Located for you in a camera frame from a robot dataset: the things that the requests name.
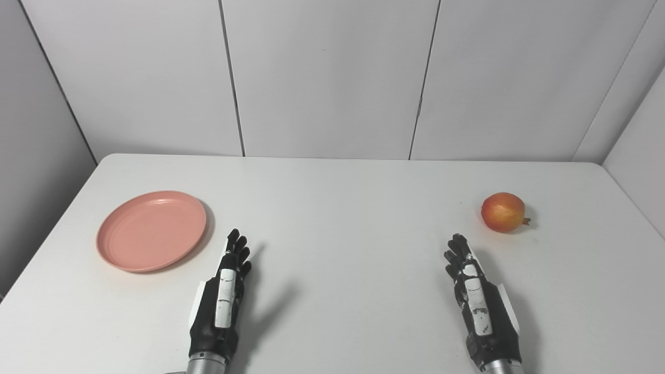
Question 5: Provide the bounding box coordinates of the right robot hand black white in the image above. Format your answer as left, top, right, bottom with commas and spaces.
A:
444, 234, 523, 364

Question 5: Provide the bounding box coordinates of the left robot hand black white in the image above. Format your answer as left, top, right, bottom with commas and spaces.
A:
188, 229, 252, 360

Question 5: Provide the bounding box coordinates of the red yellow pomegranate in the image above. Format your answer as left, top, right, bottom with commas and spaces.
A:
481, 192, 531, 233

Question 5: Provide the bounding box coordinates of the pink round plate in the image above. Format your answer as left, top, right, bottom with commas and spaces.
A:
96, 191, 207, 273

